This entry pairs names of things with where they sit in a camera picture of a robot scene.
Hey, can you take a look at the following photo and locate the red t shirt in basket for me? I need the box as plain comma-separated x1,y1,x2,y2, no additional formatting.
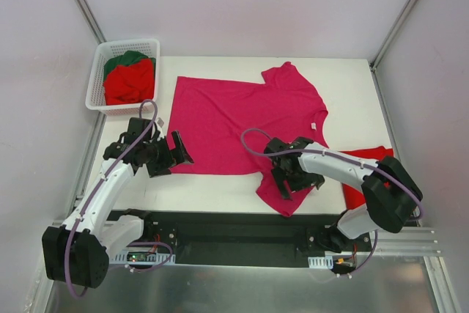
103,59,155,106

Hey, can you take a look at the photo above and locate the folded red t shirt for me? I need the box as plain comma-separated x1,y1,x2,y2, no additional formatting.
336,146,396,211

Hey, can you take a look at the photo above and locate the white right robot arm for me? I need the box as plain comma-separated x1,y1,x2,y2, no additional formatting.
263,137,423,251

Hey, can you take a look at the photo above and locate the pink t shirt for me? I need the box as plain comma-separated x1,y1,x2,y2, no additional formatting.
169,62,328,217

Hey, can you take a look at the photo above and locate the green t shirt in basket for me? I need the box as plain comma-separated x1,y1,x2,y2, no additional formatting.
103,51,156,81

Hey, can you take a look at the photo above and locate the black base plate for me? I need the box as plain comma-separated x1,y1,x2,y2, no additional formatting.
73,209,382,268

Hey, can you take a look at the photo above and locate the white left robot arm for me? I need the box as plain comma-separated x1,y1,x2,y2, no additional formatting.
42,117,193,288

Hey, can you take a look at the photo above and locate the right aluminium frame post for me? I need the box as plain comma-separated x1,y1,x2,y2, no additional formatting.
369,0,419,73

